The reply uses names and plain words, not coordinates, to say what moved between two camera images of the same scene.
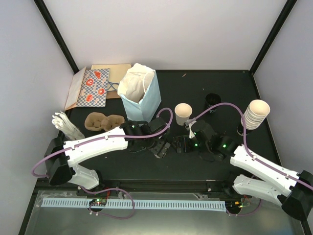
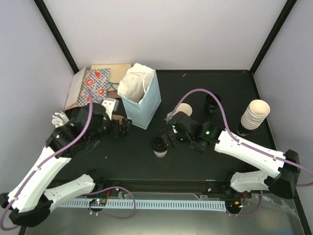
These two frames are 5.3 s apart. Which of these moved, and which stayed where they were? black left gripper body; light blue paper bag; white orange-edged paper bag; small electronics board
Moved: black left gripper body
Stayed: white orange-edged paper bag; small electronics board; light blue paper bag
